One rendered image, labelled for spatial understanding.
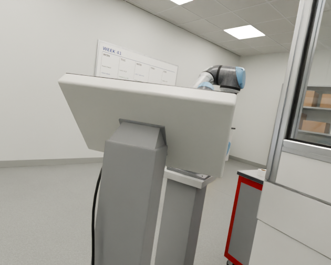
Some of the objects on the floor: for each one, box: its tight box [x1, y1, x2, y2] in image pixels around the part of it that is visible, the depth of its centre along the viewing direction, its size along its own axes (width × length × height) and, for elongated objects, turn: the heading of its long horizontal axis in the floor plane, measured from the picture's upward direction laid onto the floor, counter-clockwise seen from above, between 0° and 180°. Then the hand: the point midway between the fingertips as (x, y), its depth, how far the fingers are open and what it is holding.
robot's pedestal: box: [154, 167, 216, 265], centre depth 149 cm, size 30×30×76 cm
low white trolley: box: [224, 169, 266, 265], centre depth 164 cm, size 58×62×76 cm
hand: (187, 148), depth 80 cm, fingers closed
